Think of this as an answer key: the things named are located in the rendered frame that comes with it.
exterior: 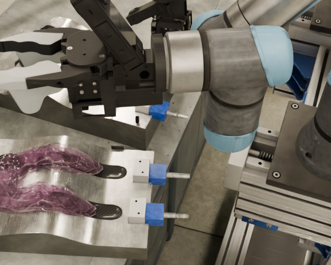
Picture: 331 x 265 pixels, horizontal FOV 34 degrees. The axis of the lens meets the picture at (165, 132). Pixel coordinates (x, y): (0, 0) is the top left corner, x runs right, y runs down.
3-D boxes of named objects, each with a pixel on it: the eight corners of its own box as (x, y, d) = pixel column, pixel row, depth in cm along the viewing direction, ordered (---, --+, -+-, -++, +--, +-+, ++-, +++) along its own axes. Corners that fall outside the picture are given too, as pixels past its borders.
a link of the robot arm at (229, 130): (244, 98, 83) (254, 44, 74) (260, 156, 76) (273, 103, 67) (194, 102, 82) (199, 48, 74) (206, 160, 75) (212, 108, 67)
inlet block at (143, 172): (189, 173, 129) (190, 160, 125) (189, 191, 126) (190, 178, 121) (134, 171, 129) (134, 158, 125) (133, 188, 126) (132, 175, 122)
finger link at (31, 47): (-5, 80, 68) (64, 87, 67) (-15, 40, 64) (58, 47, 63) (4, 65, 71) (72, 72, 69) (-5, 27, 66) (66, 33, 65)
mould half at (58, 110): (179, 83, 152) (181, 47, 142) (145, 151, 136) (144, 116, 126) (23, 41, 162) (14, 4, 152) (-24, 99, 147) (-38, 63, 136)
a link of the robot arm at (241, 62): (287, 103, 68) (301, 52, 61) (201, 109, 67) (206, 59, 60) (272, 60, 72) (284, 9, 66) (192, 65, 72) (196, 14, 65)
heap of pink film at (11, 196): (104, 159, 127) (102, 138, 121) (94, 224, 116) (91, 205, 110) (-4, 153, 128) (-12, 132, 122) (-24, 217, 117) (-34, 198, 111)
